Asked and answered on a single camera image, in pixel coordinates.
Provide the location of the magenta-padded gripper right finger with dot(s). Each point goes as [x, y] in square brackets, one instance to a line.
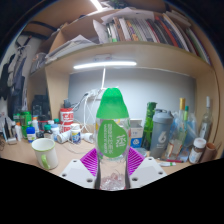
[146, 168]

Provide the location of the wooden shelf unit with books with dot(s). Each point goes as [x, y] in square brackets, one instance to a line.
[140, 36]

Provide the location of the red and white canister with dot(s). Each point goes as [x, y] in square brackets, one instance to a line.
[66, 120]

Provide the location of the brown jar with white lid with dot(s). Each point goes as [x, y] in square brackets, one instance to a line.
[197, 151]

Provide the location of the clear green-capped drink bottle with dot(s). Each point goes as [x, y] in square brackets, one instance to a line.
[112, 140]

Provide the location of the green translucent container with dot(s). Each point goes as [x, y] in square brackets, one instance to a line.
[25, 123]

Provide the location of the grey shaker bottle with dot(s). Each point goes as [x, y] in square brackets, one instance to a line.
[161, 135]

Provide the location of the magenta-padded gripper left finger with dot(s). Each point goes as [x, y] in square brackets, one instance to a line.
[78, 171]

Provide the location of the white tube with green cap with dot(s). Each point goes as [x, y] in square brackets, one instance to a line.
[168, 163]

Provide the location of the dark hanging clothes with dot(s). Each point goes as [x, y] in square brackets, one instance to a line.
[13, 86]

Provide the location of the ceiling light strip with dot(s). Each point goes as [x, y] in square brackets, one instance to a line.
[96, 4]

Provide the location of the white bottle with blue label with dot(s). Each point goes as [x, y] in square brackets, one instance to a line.
[31, 135]

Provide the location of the dark green glass bottle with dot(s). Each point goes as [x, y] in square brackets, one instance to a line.
[149, 126]

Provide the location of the clear bottle with yellow neck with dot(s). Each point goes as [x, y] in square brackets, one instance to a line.
[178, 133]

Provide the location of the brown cup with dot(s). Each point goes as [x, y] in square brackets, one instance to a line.
[209, 153]

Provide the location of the white under-shelf light bar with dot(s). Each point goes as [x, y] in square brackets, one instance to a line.
[105, 64]

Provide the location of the blue and white carton box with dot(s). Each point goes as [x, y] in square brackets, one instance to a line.
[136, 135]

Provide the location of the white pill bottle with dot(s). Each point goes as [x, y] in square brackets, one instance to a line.
[75, 134]

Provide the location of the clear tall wine bottle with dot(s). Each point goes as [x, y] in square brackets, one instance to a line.
[206, 121]

